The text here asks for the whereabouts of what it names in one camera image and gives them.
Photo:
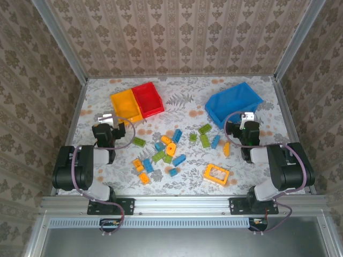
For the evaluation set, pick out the long blue lego brick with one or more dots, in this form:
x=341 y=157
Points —
x=177 y=135
x=215 y=142

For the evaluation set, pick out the yellow curved lego piece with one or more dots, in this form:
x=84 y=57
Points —
x=227 y=150

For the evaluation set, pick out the aluminium cross rail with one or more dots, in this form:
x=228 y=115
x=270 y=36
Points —
x=182 y=204

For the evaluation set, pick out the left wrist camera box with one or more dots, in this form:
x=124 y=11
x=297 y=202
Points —
x=105 y=117

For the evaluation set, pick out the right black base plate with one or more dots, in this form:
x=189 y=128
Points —
x=235 y=206

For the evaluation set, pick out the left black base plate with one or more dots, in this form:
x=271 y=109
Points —
x=128 y=206

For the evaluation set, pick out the yellow lego brick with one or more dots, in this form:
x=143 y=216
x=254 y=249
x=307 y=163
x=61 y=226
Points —
x=166 y=139
x=138 y=164
x=144 y=178

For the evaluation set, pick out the blue plastic bin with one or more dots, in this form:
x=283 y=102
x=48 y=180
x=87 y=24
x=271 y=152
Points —
x=233 y=99

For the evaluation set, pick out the grey metal panel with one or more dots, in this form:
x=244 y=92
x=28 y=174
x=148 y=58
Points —
x=174 y=243

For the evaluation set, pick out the red plastic bin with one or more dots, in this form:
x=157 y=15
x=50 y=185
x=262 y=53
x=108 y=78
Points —
x=147 y=99

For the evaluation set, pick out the yellow lego window frame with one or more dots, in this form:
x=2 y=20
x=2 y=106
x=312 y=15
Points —
x=206 y=175

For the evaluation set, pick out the small green lego brick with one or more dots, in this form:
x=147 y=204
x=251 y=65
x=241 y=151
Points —
x=167 y=159
x=193 y=137

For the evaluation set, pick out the yellow plastic bin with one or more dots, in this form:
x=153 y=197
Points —
x=123 y=104

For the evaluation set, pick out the aluminium corner post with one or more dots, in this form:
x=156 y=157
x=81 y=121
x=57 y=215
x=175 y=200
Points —
x=62 y=40
x=298 y=40

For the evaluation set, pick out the aluminium side rail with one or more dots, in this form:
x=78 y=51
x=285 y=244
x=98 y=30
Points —
x=289 y=120
x=71 y=131

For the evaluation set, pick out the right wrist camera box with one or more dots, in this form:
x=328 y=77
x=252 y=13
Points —
x=247 y=116

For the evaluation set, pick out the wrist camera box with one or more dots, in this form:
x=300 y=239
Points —
x=247 y=116
x=105 y=117

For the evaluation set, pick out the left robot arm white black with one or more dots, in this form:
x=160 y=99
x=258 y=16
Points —
x=80 y=171

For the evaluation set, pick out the long green lego brick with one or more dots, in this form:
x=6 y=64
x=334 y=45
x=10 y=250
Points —
x=204 y=141

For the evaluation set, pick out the floral table cover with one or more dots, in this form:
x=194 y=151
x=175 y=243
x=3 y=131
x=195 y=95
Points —
x=187 y=184

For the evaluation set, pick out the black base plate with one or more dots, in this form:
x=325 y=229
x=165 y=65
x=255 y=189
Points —
x=235 y=206
x=128 y=206

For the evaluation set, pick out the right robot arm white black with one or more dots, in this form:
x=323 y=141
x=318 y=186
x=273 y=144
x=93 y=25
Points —
x=289 y=171

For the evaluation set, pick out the small blue lego brick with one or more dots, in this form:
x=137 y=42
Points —
x=159 y=146
x=173 y=172

